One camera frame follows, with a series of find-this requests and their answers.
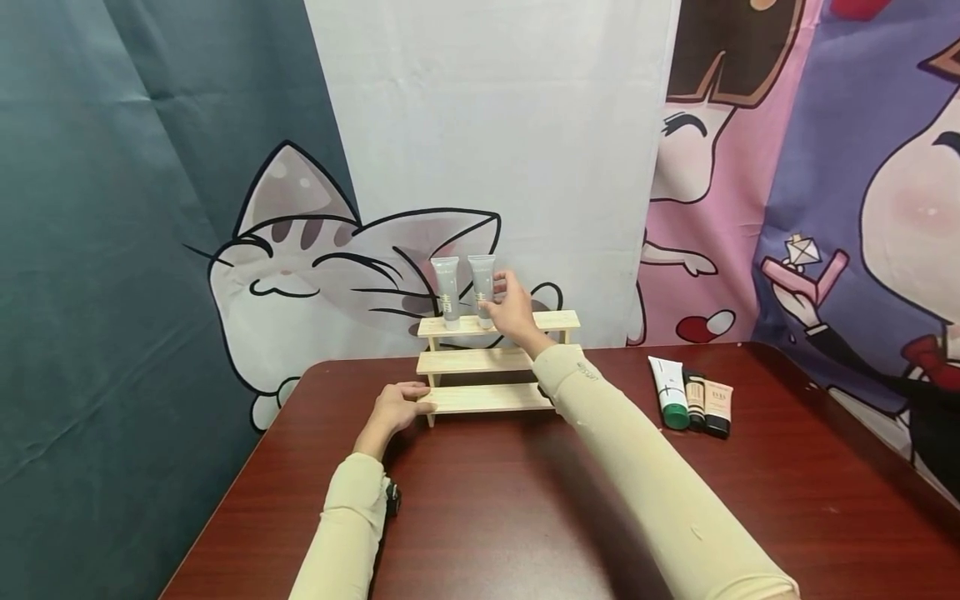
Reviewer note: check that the person's left hand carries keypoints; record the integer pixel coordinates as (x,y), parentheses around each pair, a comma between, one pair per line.
(390,412)

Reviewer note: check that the person's right hand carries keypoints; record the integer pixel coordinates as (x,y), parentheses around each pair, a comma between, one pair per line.
(517,318)

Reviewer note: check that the person's right thumb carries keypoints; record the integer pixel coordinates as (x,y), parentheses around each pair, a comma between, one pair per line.
(487,310)

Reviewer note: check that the person's left fingers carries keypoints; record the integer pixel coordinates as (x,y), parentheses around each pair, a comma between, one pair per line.
(411,390)

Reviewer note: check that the person's right index finger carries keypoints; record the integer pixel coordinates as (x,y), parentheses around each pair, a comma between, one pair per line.
(505,282)

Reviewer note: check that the person's left thumb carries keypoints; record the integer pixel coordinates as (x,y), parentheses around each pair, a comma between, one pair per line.
(423,408)

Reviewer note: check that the grey cosmetic tube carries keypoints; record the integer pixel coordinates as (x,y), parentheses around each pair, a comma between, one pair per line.
(448,292)
(480,279)

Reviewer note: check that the wooden three-step shelf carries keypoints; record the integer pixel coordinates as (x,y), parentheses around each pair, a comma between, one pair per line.
(472,362)

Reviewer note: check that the person's left forearm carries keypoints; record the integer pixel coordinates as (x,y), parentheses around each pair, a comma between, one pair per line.
(345,533)

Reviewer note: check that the person's right forearm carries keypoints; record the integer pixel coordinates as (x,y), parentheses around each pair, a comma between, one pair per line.
(637,475)

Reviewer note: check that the black wrist band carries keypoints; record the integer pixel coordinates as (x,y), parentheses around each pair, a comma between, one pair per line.
(392,498)

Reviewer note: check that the white tube with green cap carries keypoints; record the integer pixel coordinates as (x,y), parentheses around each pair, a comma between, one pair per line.
(670,390)

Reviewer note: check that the black and beige tube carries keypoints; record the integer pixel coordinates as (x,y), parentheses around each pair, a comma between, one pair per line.
(695,400)

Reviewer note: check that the beige tube with black cap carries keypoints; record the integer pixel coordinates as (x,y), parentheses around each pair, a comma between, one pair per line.
(718,408)

